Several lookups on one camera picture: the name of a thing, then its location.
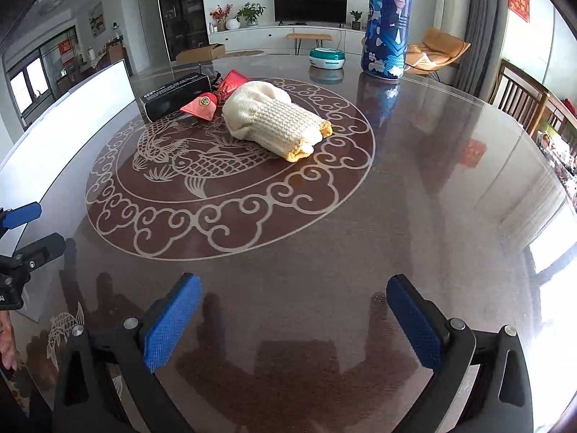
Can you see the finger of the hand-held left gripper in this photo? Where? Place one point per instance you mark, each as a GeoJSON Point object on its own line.
{"type": "Point", "coordinates": [45, 248]}
{"type": "Point", "coordinates": [22, 216]}

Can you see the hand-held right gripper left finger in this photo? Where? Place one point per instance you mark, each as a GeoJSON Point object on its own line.
{"type": "Point", "coordinates": [173, 322]}

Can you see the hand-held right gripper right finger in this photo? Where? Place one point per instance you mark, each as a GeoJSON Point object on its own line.
{"type": "Point", "coordinates": [414, 320]}

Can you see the large white container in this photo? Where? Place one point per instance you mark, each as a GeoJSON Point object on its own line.
{"type": "Point", "coordinates": [67, 121]}

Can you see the person's left hand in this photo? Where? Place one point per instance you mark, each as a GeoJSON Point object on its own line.
{"type": "Point", "coordinates": [6, 338]}

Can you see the red window decoration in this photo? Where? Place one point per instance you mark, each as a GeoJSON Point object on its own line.
{"type": "Point", "coordinates": [66, 52]}

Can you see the black cardboard box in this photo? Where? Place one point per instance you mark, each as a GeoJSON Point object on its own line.
{"type": "Point", "coordinates": [173, 94]}

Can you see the pink pouch with gold charm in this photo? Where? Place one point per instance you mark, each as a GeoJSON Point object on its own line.
{"type": "Point", "coordinates": [198, 106]}

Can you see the pile of cluttered goods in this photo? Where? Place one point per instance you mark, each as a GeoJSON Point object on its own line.
{"type": "Point", "coordinates": [556, 167]}

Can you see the round ceiling light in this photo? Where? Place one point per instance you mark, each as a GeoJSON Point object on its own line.
{"type": "Point", "coordinates": [54, 3]}

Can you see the cream knitted glove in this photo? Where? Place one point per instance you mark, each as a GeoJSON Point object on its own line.
{"type": "Point", "coordinates": [270, 117]}

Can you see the brown cardboard box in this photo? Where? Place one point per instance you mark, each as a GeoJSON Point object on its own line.
{"type": "Point", "coordinates": [198, 53]}

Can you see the wooden slatted chair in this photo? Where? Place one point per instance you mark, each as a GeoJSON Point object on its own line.
{"type": "Point", "coordinates": [514, 90]}
{"type": "Point", "coordinates": [559, 115]}

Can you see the dark glass display cabinet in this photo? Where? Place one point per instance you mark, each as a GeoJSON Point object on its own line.
{"type": "Point", "coordinates": [180, 9]}

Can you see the teal and white round device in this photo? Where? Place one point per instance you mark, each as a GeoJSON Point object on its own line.
{"type": "Point", "coordinates": [327, 56]}

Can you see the orange lounge chair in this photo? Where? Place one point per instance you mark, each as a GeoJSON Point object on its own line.
{"type": "Point", "coordinates": [444, 43]}

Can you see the red flower arrangement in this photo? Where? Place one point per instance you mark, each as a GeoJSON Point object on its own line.
{"type": "Point", "coordinates": [220, 16]}

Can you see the white round vase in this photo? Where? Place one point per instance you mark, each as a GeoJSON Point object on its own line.
{"type": "Point", "coordinates": [232, 24]}

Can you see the blue patterned bottle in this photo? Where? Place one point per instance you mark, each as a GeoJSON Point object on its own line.
{"type": "Point", "coordinates": [385, 31]}

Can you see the white television cabinet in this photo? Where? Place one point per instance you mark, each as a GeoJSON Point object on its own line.
{"type": "Point", "coordinates": [252, 38]}

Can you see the grey curtain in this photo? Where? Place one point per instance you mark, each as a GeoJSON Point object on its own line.
{"type": "Point", "coordinates": [484, 31]}

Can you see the wooden bench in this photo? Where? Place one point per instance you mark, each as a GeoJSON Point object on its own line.
{"type": "Point", "coordinates": [306, 36]}

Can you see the green potted plant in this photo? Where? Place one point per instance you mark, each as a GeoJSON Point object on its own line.
{"type": "Point", "coordinates": [250, 13]}

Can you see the small potted plant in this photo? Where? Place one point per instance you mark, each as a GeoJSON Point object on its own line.
{"type": "Point", "coordinates": [356, 20]}

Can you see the covered standing air conditioner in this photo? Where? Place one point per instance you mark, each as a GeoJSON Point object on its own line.
{"type": "Point", "coordinates": [453, 4]}

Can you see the black television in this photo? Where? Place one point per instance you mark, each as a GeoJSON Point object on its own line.
{"type": "Point", "coordinates": [311, 5]}

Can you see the framed wall painting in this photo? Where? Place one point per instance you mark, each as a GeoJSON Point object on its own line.
{"type": "Point", "coordinates": [96, 18]}

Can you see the red wall hanging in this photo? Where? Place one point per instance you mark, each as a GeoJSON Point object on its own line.
{"type": "Point", "coordinates": [519, 2]}

